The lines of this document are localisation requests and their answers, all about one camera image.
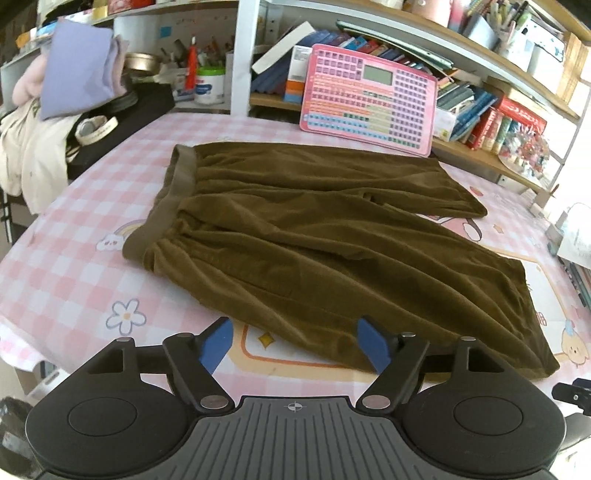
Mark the pink learning tablet toy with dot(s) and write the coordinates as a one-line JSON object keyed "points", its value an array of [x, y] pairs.
{"points": [[365, 98]]}

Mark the pink checkered table mat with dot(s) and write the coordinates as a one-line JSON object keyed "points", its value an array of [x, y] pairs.
{"points": [[67, 291]]}

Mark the red thick dictionary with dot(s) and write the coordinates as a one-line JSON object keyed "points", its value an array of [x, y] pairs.
{"points": [[521, 114]]}

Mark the white jar green lid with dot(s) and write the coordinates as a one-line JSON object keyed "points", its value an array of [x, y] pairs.
{"points": [[209, 89]]}

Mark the stack of papers books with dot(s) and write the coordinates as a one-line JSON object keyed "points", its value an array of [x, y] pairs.
{"points": [[569, 241]]}

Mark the brass bowl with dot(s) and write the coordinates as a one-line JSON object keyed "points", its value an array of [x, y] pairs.
{"points": [[142, 64]]}

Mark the black case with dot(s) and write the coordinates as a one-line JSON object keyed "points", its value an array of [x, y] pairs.
{"points": [[154, 100]]}

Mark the cream jacket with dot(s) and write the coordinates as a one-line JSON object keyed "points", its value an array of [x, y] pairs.
{"points": [[33, 155]]}

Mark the red glue bottle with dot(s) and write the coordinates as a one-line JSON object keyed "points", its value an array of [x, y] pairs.
{"points": [[192, 65]]}

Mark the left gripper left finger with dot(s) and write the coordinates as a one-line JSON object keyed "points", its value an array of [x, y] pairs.
{"points": [[193, 359]]}

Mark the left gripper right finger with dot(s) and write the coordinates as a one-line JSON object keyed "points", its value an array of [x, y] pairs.
{"points": [[397, 360]]}

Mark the folded lavender cloth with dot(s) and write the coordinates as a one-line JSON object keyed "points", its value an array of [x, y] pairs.
{"points": [[84, 69]]}

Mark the white leaning book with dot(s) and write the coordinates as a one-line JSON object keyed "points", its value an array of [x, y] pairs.
{"points": [[282, 47]]}

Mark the brown corduroy pants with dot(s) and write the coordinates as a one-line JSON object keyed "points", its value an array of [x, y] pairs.
{"points": [[303, 241]]}

